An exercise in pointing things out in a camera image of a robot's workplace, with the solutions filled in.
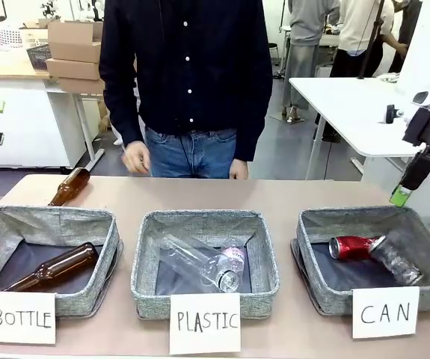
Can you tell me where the crushed silver can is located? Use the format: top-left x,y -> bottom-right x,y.
367,229 -> 424,287

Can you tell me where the crushed red can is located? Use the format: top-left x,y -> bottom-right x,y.
328,235 -> 383,261

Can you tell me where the brown glass bottle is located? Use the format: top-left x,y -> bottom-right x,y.
47,167 -> 92,208
2,242 -> 100,293

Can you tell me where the small pink-label water bottle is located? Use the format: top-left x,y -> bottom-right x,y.
220,244 -> 248,274

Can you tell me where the large clear plastic bottle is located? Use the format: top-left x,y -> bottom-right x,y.
157,227 -> 242,294

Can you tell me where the person right forearm dark sleeve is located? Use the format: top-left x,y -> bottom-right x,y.
98,74 -> 144,149

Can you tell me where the person left forearm dark sleeve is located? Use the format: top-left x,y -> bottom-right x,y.
231,89 -> 274,163

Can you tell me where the black mesh basket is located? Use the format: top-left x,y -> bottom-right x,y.
25,43 -> 52,71

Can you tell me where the white plastic laundry basket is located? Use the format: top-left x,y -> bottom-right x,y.
0,22 -> 27,49

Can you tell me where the grey fabric basket can label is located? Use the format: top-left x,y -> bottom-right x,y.
290,205 -> 430,316

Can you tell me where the white paper label CAN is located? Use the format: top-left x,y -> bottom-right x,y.
351,285 -> 421,340

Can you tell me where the grey fabric basket bottle label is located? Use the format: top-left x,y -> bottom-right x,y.
0,204 -> 124,319

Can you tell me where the grey fabric basket plastic label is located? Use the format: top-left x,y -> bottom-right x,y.
130,209 -> 281,321

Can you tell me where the person right hand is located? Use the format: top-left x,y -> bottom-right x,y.
121,140 -> 151,175

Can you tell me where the person left hand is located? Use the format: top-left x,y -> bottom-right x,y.
229,158 -> 251,181

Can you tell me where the wood-top white cabinet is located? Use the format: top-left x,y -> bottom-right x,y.
0,46 -> 88,170

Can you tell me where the white plastic crate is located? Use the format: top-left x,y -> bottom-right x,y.
19,28 -> 49,50

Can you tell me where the flat closed cardboard box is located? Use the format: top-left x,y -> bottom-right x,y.
58,76 -> 106,95
45,57 -> 103,82

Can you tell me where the large white table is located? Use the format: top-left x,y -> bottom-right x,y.
288,76 -> 430,181

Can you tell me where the white desk with legs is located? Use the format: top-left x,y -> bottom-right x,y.
45,76 -> 106,175

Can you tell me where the open cardboard box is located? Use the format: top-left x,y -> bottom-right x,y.
47,19 -> 105,64

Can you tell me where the black tripod pole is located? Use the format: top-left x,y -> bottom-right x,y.
356,0 -> 386,81

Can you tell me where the background person white top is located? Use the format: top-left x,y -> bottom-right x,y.
329,0 -> 408,79

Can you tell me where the seated person white shirt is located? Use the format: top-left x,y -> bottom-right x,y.
111,122 -> 126,147

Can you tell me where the background person grey top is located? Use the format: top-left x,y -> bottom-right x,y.
281,0 -> 342,123

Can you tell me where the black round stool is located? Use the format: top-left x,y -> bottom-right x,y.
266,42 -> 280,78

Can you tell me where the white paper label BOTTLE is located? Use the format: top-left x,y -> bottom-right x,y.
0,290 -> 58,345

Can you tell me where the person in dark shirt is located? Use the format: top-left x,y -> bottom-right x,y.
98,0 -> 274,180

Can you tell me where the white paper label PLASTIC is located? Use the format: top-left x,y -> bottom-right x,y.
168,292 -> 242,356

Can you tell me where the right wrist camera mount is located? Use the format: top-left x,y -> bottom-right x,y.
385,90 -> 430,125

